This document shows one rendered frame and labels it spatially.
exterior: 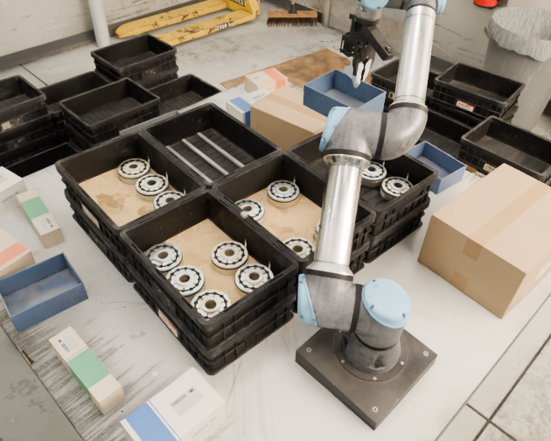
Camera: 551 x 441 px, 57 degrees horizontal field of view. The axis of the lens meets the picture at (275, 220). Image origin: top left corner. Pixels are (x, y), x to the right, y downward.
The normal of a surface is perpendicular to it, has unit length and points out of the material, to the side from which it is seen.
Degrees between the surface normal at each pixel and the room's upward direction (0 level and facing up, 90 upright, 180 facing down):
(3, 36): 90
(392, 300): 10
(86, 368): 0
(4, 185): 0
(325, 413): 0
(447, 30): 90
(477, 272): 90
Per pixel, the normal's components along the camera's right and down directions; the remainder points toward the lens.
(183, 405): 0.03, -0.73
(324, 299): -0.07, -0.12
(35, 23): 0.70, 0.50
